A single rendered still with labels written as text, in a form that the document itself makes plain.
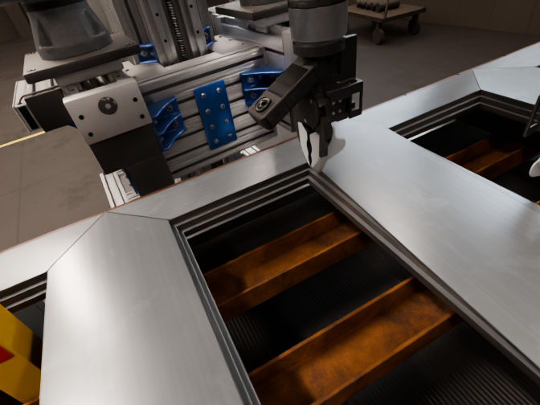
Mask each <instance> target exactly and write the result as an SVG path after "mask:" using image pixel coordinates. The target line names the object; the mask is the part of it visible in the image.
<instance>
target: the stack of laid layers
mask: <svg viewBox="0 0 540 405"><path fill-rule="evenodd" d="M477 108H480V109H483V110H485V111H488V112H491V113H495V114H497V115H500V116H503V117H507V118H509V119H512V120H515V121H519V122H521V123H524V124H527V123H528V121H529V119H530V115H531V113H532V111H533V109H534V105H533V104H528V103H525V102H522V101H519V100H514V99H511V98H508V97H505V96H500V95H497V94H494V93H491V92H486V91H483V90H480V91H477V92H474V93H472V94H470V95H468V96H465V97H462V98H460V99H459V100H455V101H453V102H451V103H449V104H446V105H444V106H441V107H439V108H436V109H434V110H432V111H430V112H426V113H425V114H422V115H420V116H418V117H415V118H412V119H410V120H409V121H405V122H403V123H401V124H399V125H396V126H394V127H391V128H389V129H390V130H392V131H393V132H395V133H397V134H398V135H400V136H402V137H405V138H406V139H409V138H412V137H414V136H416V135H419V134H421V133H423V132H426V131H428V130H429V129H433V128H435V127H436V126H439V125H442V124H443V123H446V122H448V121H450V120H453V119H455V118H457V117H460V116H462V115H464V114H466V113H469V112H471V111H473V110H475V109H477ZM426 150H427V149H426ZM427 151H429V150H427ZM429 152H431V151H429ZM431 153H433V152H431ZM433 154H435V153H433ZM435 155H436V156H437V157H439V158H442V159H444V160H445V161H446V162H449V163H451V164H452V165H454V166H456V167H458V168H459V169H461V170H463V171H465V172H466V173H468V174H471V175H472V176H473V177H475V178H478V179H480V180H481V181H482V182H485V183H487V184H488V185H490V186H492V187H494V188H495V189H497V190H499V191H501V192H502V193H504V194H507V195H508V196H509V197H511V198H514V199H516V200H517V201H519V202H520V203H522V204H524V205H526V206H528V207H529V208H531V209H533V210H535V211H537V212H538V213H540V205H538V204H537V203H535V202H532V201H530V200H528V199H526V198H523V197H522V196H520V195H518V194H515V193H514V192H512V191H510V190H507V189H506V188H504V187H502V186H499V185H498V184H496V183H494V182H491V181H489V180H488V179H486V178H483V177H481V176H480V175H478V174H475V173H473V172H472V171H470V170H467V169H465V168H464V167H462V166H459V165H457V164H456V163H454V162H451V161H449V160H448V159H446V158H444V157H441V156H440V155H437V154H435ZM307 183H308V184H309V185H310V186H312V187H313V188H314V189H315V190H316V191H318V192H319V193H320V194H321V195H322V196H323V197H325V198H326V199H327V200H328V201H329V202H330V203H332V204H333V205H334V206H335V207H336V208H337V209H338V210H339V211H340V212H341V213H342V214H344V215H345V216H346V217H347V218H348V219H349V220H351V221H352V222H353V223H354V224H355V225H356V226H358V227H359V228H360V229H361V230H362V231H364V232H365V233H366V234H367V235H368V236H369V237H371V238H372V240H373V241H374V242H376V243H377V244H378V245H379V246H380V247H381V248H383V249H384V250H385V251H386V252H387V253H388V254H390V255H391V256H392V257H393V258H394V259H395V260H397V261H398V262H399V263H400V264H401V265H402V266H404V267H405V269H406V270H408V271H409V272H410V273H411V274H412V275H413V276H414V277H416V278H417V279H418V280H419V281H420V282H421V283H423V284H424V285H425V286H426V287H427V288H429V289H430V290H431V291H432V292H433V293H434V294H436V295H437V296H438V297H439V298H440V299H441V300H442V301H443V302H444V303H445V304H446V305H447V306H449V307H450V308H451V309H452V310H453V311H454V312H456V313H457V314H458V315H459V316H460V317H462V318H463V319H464V320H465V321H466V322H467V323H469V324H470V325H471V326H472V327H473V328H474V329H475V330H476V331H477V332H478V333H479V334H481V335H482V336H483V337H484V338H485V339H486V340H488V341H489V342H490V343H491V344H492V345H493V346H495V347H496V348H497V349H498V350H499V351H500V352H502V353H503V354H504V355H505V356H506V357H507V358H508V359H509V360H510V361H511V362H512V363H514V364H515V365H516V366H517V367H518V368H519V369H521V370H522V371H523V372H524V373H525V374H527V375H528V376H529V377H530V378H531V379H532V380H534V381H535V382H536V383H537V384H538V385H539V386H540V369H538V368H537V367H536V366H535V365H534V364H533V363H532V362H531V361H530V360H529V359H528V358H527V357H526V356H525V355H524V354H523V353H521V352H520V351H519V350H518V349H517V348H516V347H515V346H513V345H512V344H511V343H510V342H509V341H508V340H507V339H506V338H505V337H503V336H502V335H501V334H500V333H499V332H498V331H497V330H495V329H494V328H493V327H492V326H491V325H490V324H489V323H488V322H487V321H486V320H485V319H484V318H483V317H482V316H481V315H480V314H478V313H477V312H476V311H475V310H474V309H473V308H472V307H470V306H469V305H468V304H467V303H466V302H465V301H464V300H463V299H461V298H460V297H459V296H458V295H457V294H456V293H455V292H454V291H452V290H451V289H450V288H449V287H448V286H447V285H446V284H445V283H444V282H443V281H442V280H441V279H440V278H439V277H438V276H436V275H435V274H434V273H433V272H432V271H431V270H430V269H429V268H427V267H426V266H425V265H424V264H423V263H422V262H421V261H420V260H418V259H417V258H416V257H415V256H414V255H413V254H412V253H411V252H409V251H408V250H407V249H406V248H405V247H404V246H403V245H402V244H401V243H400V242H399V241H398V240H397V239H396V238H395V237H393V236H392V235H391V234H390V233H389V232H388V231H387V230H386V229H384V228H383V227H382V226H381V225H380V224H379V223H378V222H376V221H375V220H374V219H373V218H372V217H371V216H370V215H369V214H367V213H366V212H365V211H364V210H363V209H362V208H361V207H360V206H359V205H358V204H357V203H356V202H355V201H354V200H353V199H351V198H350V197H349V196H348V195H347V194H346V193H345V192H344V191H343V190H341V189H340V188H339V187H338V186H337V185H336V184H335V183H334V182H332V181H331V180H330V179H329V178H328V177H327V176H326V175H325V174H324V173H322V172H320V173H318V174H317V173H316V172H314V171H313V169H312V168H311V167H310V166H309V164H308V162H307V163H305V164H304V165H301V166H298V167H296V168H294V169H291V170H289V171H286V172H284V173H282V174H279V175H277V176H275V177H273V178H270V179H267V180H265V181H263V182H260V183H258V184H255V185H254V186H250V187H248V188H246V189H244V190H241V191H239V192H236V193H234V194H231V195H229V196H227V197H225V198H221V199H220V200H218V201H215V202H212V203H210V204H208V205H206V206H204V207H200V208H199V209H196V210H194V211H191V212H189V213H186V214H184V215H181V216H179V217H177V218H175V219H171V220H169V223H170V226H171V228H172V231H173V233H174V236H175V238H176V240H177V242H178V246H179V248H180V250H181V252H182V255H183V258H184V260H185V262H186V265H187V267H188V269H189V272H190V275H191V277H192V279H193V282H194V285H195V287H196V289H197V291H198V294H199V296H200V299H201V301H202V304H203V306H204V309H205V310H206V313H207V316H208V318H209V321H210V323H211V326H212V328H213V330H214V332H215V336H216V337H217V340H218V342H219V345H220V348H221V350H222V352H223V355H224V357H225V359H226V362H227V364H228V367H229V369H230V372H231V375H232V377H233V379H234V381H235V385H236V386H237V389H238V391H239V394H240V396H241V399H242V400H243V404H244V405H261V403H260V401H259V399H258V397H257V394H256V392H255V390H254V387H253V385H252V383H251V381H250V378H249V377H248V374H247V371H246V370H245V368H244V366H243V363H242V361H241V359H240V357H239V354H238V352H237V350H236V348H235V345H234V343H233V341H232V340H231V336H230V334H229V333H228V330H227V327H226V326H225V324H224V321H223V319H222V317H221V314H220V312H219V310H218V308H217V305H216V303H215V301H214V298H213V296H212V295H211V292H210V289H209V288H208V286H207V283H206V281H205V279H204V277H203V274H202V272H201V270H200V268H199V266H198V263H197V261H196V259H195V257H194V254H193V252H192V251H191V248H190V245H189V244H188V241H187V239H186V237H187V236H189V235H192V234H194V233H196V232H198V231H201V230H203V229H205V228H207V227H210V226H212V225H214V224H216V223H219V222H222V221H223V220H225V219H229V218H230V217H232V216H234V215H237V214H239V213H242V212H244V211H246V210H249V209H251V208H253V207H256V206H258V205H260V204H261V203H265V202H267V201H269V200H271V199H273V198H276V197H278V196H280V195H282V194H285V193H287V192H289V191H291V190H294V189H296V188H298V187H300V186H303V185H305V184H307ZM46 294H47V272H45V273H44V274H41V275H39V276H36V277H34V278H32V279H29V280H26V281H24V282H22V283H20V284H17V285H15V286H13V287H10V288H8V289H5V290H3V291H1V292H0V304H1V305H2V306H3V307H4V308H6V309H7V310H8V311H9V312H10V313H15V312H17V311H19V310H21V309H24V308H26V307H28V306H30V305H33V304H35V303H37V302H40V301H42V300H44V299H46Z"/></svg>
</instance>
